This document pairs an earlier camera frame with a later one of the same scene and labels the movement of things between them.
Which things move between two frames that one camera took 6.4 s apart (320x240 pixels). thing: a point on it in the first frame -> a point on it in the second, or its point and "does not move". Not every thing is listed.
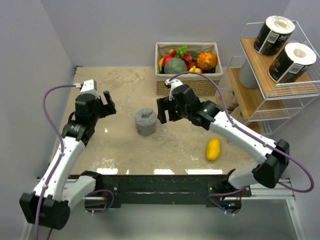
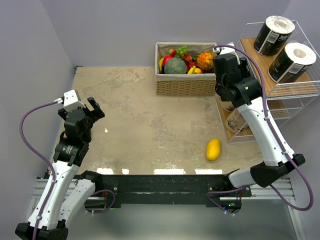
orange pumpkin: [207, 62] does not move
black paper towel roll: [292, 63] does not move
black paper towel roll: [273, 35] does not move
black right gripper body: [178, 112] -> [239, 63]
